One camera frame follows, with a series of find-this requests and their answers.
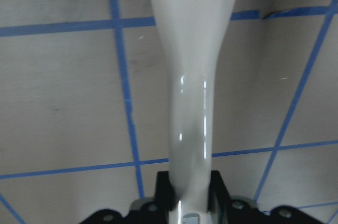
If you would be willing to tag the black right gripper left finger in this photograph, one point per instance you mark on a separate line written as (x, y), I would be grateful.
(164, 193)

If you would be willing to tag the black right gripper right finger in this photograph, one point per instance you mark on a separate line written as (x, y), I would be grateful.
(219, 197)

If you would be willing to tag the white hand brush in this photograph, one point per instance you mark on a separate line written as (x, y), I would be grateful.
(191, 32)

